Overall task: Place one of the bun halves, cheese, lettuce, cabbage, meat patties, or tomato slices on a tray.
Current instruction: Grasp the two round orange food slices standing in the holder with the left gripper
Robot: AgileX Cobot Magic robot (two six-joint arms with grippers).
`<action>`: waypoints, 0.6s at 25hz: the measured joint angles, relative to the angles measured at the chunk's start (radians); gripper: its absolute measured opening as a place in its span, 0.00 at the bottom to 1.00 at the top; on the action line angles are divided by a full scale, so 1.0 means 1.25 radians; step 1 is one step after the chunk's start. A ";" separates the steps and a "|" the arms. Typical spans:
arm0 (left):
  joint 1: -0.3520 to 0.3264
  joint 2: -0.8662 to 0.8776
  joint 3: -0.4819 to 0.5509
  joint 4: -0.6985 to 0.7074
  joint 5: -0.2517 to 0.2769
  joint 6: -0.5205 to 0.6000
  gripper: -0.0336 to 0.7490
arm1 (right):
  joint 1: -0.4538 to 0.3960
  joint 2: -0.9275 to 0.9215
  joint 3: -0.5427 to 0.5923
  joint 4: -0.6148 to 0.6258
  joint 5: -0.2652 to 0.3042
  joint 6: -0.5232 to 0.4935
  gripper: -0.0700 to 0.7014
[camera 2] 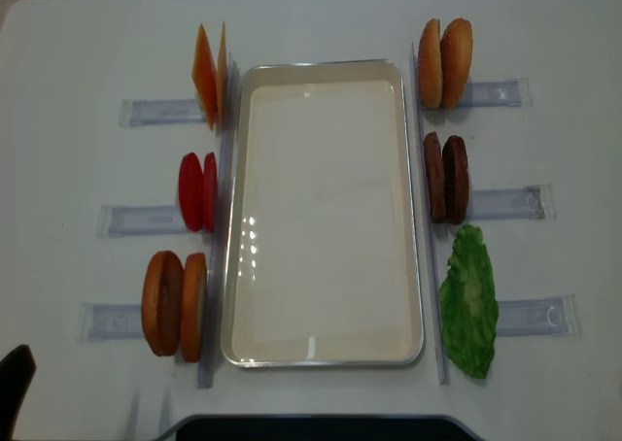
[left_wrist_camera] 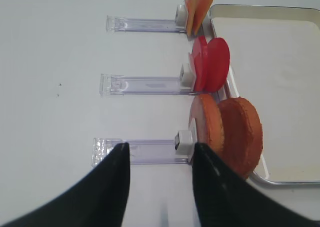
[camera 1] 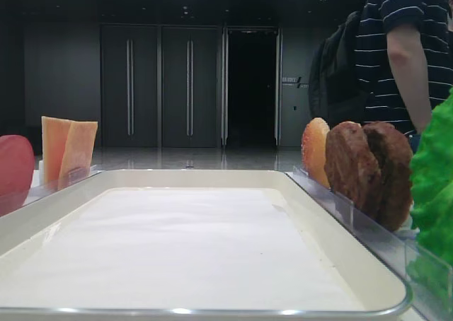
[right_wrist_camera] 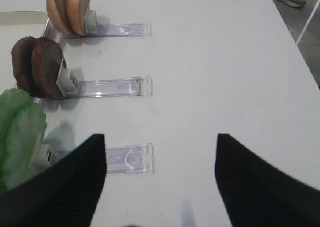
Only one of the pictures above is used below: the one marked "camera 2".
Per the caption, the clear right long rail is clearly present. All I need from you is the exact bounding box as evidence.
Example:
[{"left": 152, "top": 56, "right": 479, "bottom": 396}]
[{"left": 410, "top": 43, "right": 450, "bottom": 386}]

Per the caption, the brown meat patty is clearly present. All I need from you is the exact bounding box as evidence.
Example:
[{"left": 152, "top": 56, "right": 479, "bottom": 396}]
[
  {"left": 442, "top": 135, "right": 469, "bottom": 225},
  {"left": 423, "top": 132, "right": 446, "bottom": 223}
]

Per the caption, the green lettuce leaf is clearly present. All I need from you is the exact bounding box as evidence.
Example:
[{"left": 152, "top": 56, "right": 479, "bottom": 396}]
[{"left": 439, "top": 224, "right": 499, "bottom": 379}]

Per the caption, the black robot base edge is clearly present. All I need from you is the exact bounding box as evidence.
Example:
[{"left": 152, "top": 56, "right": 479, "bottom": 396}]
[{"left": 168, "top": 415, "right": 481, "bottom": 440}]

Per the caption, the tan bun slice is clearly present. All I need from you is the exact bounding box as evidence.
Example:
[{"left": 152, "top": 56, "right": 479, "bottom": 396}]
[
  {"left": 440, "top": 18, "right": 473, "bottom": 109},
  {"left": 417, "top": 18, "right": 443, "bottom": 109}
]

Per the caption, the brown meat patty outer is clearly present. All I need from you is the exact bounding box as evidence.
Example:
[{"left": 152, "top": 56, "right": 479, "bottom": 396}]
[{"left": 442, "top": 135, "right": 469, "bottom": 225}]

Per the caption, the tan bun slice outer right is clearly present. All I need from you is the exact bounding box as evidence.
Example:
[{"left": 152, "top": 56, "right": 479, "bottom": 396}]
[{"left": 440, "top": 18, "right": 473, "bottom": 109}]

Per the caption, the orange cheese slice outer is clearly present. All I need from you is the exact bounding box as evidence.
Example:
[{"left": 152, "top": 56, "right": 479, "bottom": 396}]
[{"left": 191, "top": 24, "right": 218, "bottom": 130}]

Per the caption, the white rectangular metal tray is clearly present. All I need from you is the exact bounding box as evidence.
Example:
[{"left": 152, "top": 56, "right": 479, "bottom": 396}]
[{"left": 221, "top": 59, "right": 424, "bottom": 368}]

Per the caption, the red tomato slice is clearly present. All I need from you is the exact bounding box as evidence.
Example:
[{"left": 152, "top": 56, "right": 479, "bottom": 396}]
[
  {"left": 178, "top": 153, "right": 203, "bottom": 232},
  {"left": 202, "top": 153, "right": 218, "bottom": 232}
]

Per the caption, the red tomato slice inner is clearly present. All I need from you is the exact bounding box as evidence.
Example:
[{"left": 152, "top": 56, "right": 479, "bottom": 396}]
[{"left": 202, "top": 153, "right": 218, "bottom": 232}]

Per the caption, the red tomato slice outer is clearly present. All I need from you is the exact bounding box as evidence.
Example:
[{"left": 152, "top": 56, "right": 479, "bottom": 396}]
[{"left": 178, "top": 153, "right": 203, "bottom": 232}]

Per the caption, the clear long rail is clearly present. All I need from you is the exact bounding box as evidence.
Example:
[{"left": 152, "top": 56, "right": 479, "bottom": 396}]
[
  {"left": 197, "top": 55, "right": 243, "bottom": 390},
  {"left": 410, "top": 43, "right": 450, "bottom": 386}
]

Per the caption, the brown meat patty inner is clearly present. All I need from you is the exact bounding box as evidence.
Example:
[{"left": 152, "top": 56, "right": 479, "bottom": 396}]
[{"left": 423, "top": 132, "right": 446, "bottom": 223}]

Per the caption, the tan bun slice inner right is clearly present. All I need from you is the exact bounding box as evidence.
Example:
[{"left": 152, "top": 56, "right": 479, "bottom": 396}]
[{"left": 417, "top": 18, "right": 443, "bottom": 109}]

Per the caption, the brown bun slice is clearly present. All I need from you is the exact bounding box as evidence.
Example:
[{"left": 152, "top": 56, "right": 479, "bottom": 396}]
[
  {"left": 180, "top": 253, "right": 207, "bottom": 363},
  {"left": 141, "top": 251, "right": 184, "bottom": 356}
]

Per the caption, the clear holder cheese rack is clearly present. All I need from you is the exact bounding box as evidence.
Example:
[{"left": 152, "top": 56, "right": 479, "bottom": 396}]
[{"left": 119, "top": 99, "right": 206, "bottom": 127}]

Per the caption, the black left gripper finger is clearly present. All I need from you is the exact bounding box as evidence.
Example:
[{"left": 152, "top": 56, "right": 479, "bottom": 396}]
[{"left": 0, "top": 344, "right": 36, "bottom": 440}]

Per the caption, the clear left long rail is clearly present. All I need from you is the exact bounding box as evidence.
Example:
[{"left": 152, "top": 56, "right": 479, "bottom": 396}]
[{"left": 197, "top": 55, "right": 243, "bottom": 390}]

